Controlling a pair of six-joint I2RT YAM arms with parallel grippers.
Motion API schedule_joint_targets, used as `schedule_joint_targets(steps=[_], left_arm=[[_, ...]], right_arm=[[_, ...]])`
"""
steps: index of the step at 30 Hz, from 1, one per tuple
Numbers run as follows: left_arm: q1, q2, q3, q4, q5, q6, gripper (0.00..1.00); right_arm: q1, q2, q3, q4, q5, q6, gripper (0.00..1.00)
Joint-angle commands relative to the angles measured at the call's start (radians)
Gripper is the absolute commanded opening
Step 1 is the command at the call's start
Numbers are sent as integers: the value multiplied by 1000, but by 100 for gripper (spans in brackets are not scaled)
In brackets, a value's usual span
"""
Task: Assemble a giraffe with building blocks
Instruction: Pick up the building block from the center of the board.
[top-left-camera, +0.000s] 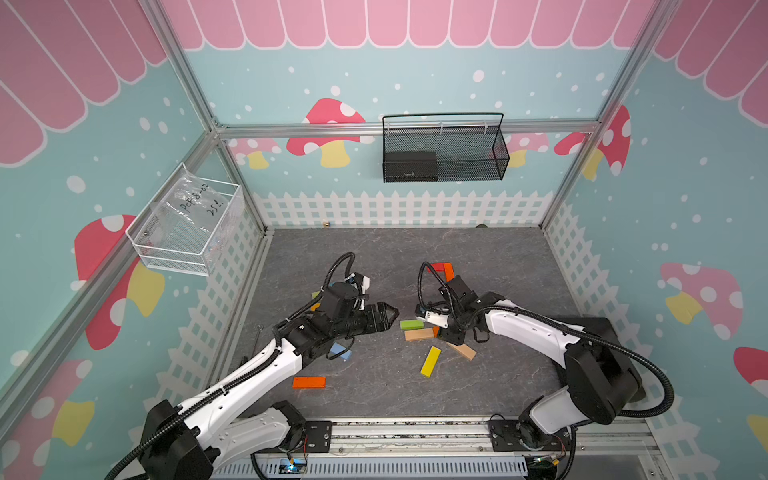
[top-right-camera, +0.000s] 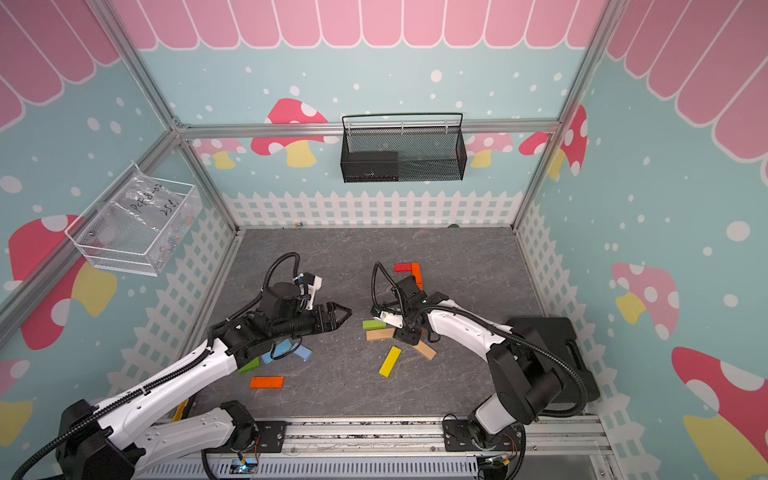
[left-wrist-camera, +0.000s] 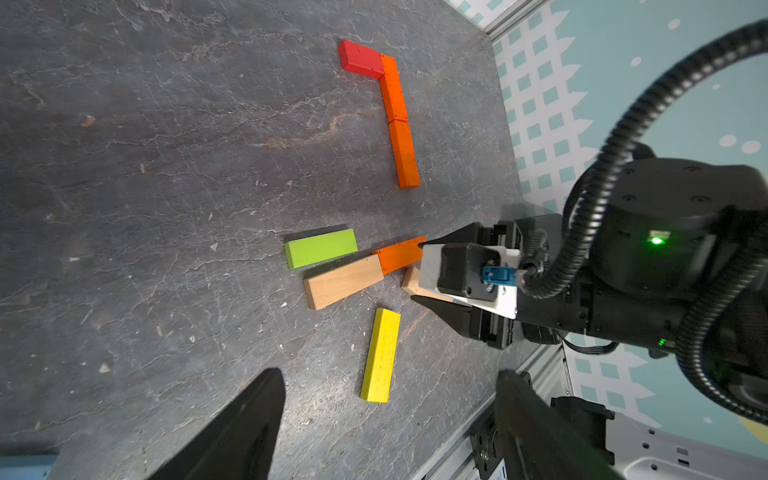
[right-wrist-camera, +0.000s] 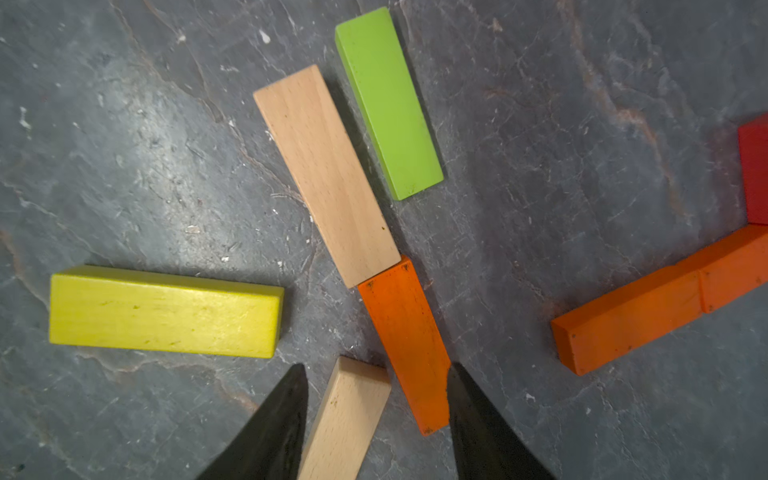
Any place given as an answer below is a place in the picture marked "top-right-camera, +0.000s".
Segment black wire basket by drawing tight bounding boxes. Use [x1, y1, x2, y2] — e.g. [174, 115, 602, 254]
[341, 112, 468, 182]

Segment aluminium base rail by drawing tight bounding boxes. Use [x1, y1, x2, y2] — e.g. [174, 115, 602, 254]
[142, 414, 623, 479]

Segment natural wood block right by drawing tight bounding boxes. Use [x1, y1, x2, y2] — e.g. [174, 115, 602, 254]
[414, 341, 437, 361]

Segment green block centre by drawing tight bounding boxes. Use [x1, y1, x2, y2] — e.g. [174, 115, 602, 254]
[362, 320, 389, 331]

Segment yellow handled tool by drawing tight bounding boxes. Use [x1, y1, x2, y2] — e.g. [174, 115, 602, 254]
[172, 400, 188, 422]

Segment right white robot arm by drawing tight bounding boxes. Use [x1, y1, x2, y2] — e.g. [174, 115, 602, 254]
[371, 261, 589, 450]

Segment orange block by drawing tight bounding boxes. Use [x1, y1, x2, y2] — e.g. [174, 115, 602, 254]
[411, 263, 424, 290]
[250, 376, 285, 390]

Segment light blue short block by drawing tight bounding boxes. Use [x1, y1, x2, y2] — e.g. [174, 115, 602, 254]
[293, 345, 313, 361]

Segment light blue long block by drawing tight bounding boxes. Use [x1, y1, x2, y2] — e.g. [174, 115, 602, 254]
[261, 339, 294, 364]

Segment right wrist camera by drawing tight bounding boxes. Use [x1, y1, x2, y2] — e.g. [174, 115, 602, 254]
[378, 310, 403, 328]

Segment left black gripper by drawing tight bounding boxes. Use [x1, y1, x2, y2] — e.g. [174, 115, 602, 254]
[272, 302, 352, 341]

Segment black box in basket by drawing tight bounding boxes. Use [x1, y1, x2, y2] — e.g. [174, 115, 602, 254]
[341, 151, 399, 183]

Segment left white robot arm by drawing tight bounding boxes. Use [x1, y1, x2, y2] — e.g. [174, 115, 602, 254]
[13, 252, 352, 479]

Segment yellow long block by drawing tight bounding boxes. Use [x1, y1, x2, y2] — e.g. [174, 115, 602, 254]
[379, 347, 402, 378]

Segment green block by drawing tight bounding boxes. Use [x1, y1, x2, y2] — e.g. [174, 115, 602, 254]
[362, 320, 389, 331]
[237, 358, 261, 374]

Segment natural wood block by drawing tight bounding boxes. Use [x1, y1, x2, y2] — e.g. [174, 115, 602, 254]
[366, 328, 395, 341]
[414, 341, 437, 361]

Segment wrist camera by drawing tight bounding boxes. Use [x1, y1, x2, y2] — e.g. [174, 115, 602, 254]
[260, 273, 322, 320]
[378, 310, 403, 328]

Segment natural wood block left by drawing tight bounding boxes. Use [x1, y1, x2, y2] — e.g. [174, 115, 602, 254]
[366, 328, 395, 341]

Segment clear plastic bag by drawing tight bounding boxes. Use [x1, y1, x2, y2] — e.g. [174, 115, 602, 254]
[99, 170, 184, 248]

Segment green block lower left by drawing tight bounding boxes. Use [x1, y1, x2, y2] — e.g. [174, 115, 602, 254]
[237, 358, 261, 374]

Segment orange block front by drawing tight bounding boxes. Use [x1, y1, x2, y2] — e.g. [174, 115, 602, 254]
[250, 376, 285, 390]

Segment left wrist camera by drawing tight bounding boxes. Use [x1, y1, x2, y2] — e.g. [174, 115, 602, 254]
[260, 273, 322, 320]

